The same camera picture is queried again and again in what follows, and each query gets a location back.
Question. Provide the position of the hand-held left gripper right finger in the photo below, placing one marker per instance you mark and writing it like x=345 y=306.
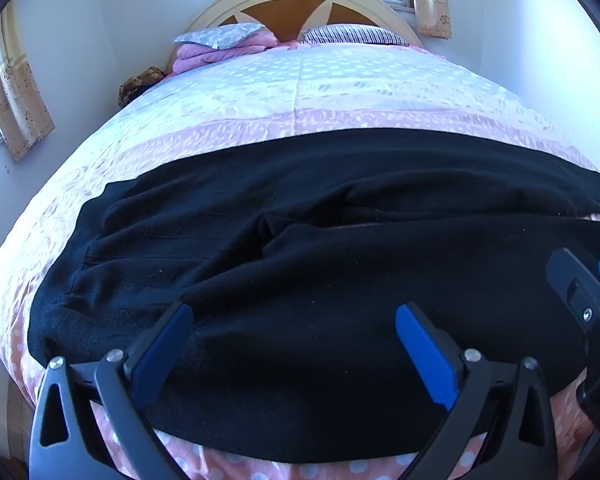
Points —
x=425 y=350

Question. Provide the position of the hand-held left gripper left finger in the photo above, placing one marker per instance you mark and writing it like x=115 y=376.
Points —
x=166 y=345

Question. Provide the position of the black pants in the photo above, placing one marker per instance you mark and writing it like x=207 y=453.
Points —
x=305 y=280

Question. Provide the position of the brown patterned cushion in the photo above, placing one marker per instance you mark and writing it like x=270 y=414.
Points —
x=137 y=85

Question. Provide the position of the pink polka-dot bedspread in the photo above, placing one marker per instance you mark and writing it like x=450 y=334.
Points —
x=300 y=95

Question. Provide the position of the pink folded blanket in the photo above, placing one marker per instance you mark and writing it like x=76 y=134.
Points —
x=230 y=52

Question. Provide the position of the grey floral pillow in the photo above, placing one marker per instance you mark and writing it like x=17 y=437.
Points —
x=220 y=35

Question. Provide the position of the striped pillow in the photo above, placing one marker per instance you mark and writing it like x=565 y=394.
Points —
x=352 y=35

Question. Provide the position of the cream wooden bed headboard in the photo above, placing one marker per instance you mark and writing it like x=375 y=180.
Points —
x=280 y=12

